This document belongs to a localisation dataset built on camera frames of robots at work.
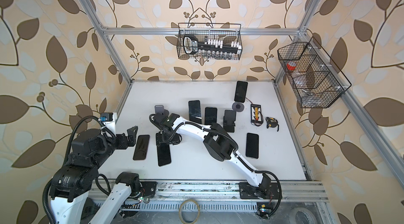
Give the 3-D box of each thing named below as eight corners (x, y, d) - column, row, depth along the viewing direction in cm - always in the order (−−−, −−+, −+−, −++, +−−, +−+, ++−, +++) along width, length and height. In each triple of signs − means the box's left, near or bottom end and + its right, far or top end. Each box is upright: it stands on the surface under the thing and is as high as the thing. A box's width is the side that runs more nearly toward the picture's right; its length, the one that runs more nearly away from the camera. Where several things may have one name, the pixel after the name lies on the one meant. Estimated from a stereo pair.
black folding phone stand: (223, 132, 95) (225, 124, 87) (222, 118, 101) (224, 110, 94) (235, 132, 95) (237, 124, 87) (233, 118, 101) (235, 110, 94)
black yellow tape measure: (267, 131, 96) (269, 129, 94) (264, 119, 101) (266, 116, 99) (278, 131, 96) (280, 129, 94) (274, 119, 101) (276, 117, 99)
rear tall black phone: (233, 105, 108) (236, 88, 94) (234, 97, 113) (238, 79, 99) (242, 107, 107) (247, 90, 94) (243, 98, 112) (247, 81, 98)
